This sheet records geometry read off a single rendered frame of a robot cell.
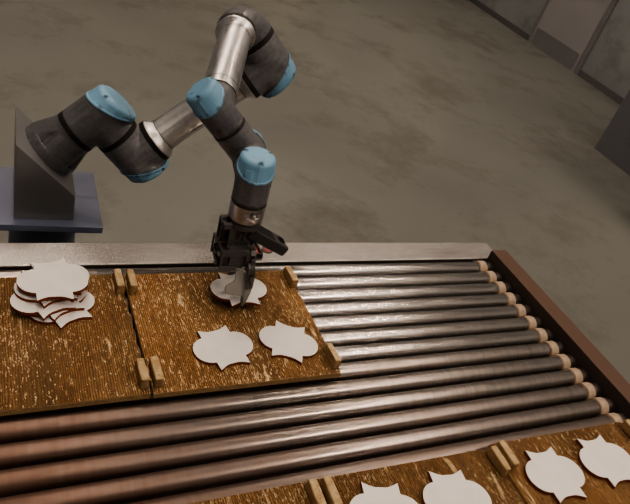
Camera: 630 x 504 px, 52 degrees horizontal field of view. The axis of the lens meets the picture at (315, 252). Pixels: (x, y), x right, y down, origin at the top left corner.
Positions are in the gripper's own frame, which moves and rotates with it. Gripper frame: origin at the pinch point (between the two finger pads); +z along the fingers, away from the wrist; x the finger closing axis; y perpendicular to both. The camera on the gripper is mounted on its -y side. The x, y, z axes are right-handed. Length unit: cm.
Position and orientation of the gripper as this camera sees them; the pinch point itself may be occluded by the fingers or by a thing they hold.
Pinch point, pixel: (238, 288)
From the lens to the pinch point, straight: 150.7
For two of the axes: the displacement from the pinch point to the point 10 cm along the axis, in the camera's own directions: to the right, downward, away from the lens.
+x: 3.7, 6.2, -6.9
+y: -9.0, 0.5, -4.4
